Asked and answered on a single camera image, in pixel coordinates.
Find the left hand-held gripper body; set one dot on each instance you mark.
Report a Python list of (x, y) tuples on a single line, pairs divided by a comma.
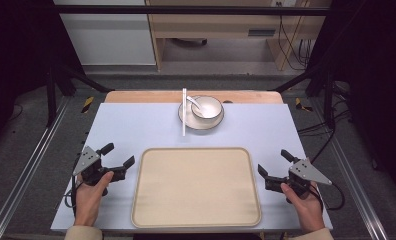
[(85, 161)]

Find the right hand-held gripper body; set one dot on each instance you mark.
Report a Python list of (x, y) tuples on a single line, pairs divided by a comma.
[(307, 171)]

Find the person's right hand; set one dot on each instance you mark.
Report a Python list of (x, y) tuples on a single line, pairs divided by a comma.
[(306, 208)]

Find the person's left hand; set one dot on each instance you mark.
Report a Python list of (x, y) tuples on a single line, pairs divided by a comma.
[(91, 200)]

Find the black metal stand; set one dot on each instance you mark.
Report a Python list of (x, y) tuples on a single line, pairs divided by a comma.
[(327, 96), (52, 96)]

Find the beige rectangular tray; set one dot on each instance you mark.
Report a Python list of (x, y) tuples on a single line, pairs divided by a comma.
[(196, 187)]

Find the white chopstick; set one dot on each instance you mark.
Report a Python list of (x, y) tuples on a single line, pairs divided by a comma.
[(183, 111)]

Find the beige round plate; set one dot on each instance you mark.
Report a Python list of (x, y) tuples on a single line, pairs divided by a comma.
[(196, 124)]

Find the white bowl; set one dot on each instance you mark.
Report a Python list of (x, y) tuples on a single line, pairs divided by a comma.
[(208, 108)]

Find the white ceramic spoon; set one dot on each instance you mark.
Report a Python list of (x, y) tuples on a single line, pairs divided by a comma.
[(194, 102)]

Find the white cabinet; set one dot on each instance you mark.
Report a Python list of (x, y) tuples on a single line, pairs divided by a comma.
[(109, 40)]

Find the black curtain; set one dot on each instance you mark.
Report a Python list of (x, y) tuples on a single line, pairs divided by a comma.
[(16, 50), (372, 83)]

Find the light wooden desk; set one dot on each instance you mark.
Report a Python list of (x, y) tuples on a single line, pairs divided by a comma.
[(219, 25)]

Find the black metal crossbar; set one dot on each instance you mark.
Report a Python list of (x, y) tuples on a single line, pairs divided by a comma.
[(186, 10)]

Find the aluminium rail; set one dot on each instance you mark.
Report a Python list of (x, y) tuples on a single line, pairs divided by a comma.
[(22, 173), (356, 186)]

